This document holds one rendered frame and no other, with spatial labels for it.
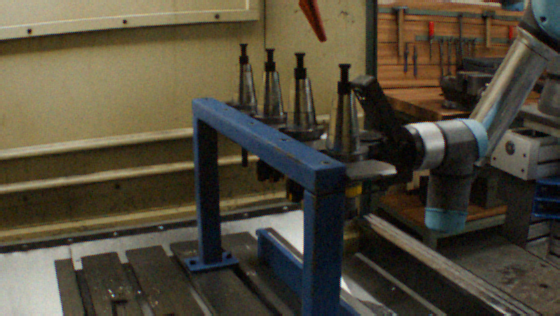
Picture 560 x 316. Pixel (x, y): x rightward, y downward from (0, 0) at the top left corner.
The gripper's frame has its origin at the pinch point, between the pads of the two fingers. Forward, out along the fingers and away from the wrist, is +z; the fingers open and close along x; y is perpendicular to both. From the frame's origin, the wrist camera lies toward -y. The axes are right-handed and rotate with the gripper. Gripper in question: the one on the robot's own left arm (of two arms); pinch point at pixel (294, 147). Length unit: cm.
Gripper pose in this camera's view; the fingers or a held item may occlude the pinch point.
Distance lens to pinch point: 79.4
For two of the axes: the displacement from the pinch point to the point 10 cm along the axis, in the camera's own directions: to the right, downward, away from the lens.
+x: -4.1, -2.2, 8.8
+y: 0.1, 9.7, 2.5
